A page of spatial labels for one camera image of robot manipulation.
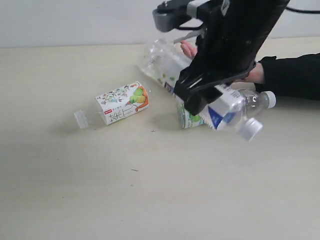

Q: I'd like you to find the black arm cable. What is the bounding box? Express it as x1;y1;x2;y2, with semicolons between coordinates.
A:
284;6;320;15

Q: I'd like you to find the black sleeved forearm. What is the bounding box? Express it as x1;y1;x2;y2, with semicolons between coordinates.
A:
255;53;320;101

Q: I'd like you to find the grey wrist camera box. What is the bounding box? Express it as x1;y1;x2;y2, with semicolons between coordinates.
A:
152;0;213;33

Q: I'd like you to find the clear white label water bottle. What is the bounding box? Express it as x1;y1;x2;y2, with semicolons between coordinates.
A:
137;39;263;141

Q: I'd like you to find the tea bottle with bird label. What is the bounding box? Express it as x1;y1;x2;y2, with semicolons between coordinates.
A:
73;81;151;129

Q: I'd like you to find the lime label drink bottle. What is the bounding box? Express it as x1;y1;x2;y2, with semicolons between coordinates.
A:
176;88;276;129

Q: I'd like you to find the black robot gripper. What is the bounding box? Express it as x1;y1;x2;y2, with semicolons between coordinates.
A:
173;0;289;116

